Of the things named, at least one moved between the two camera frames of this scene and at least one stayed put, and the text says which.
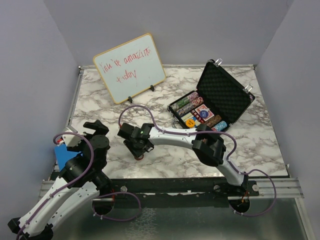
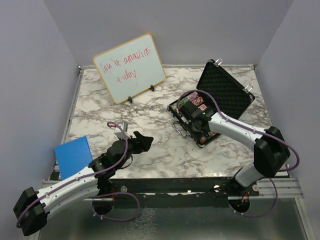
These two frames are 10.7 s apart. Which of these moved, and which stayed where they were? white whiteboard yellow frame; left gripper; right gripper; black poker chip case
Moved: right gripper; left gripper
Stayed: black poker chip case; white whiteboard yellow frame
